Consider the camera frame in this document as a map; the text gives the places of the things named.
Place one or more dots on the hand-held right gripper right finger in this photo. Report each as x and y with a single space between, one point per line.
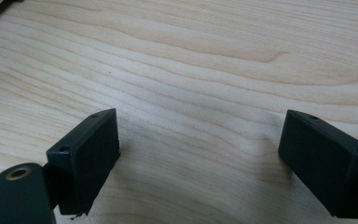
323 163

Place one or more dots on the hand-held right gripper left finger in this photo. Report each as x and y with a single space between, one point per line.
87 161

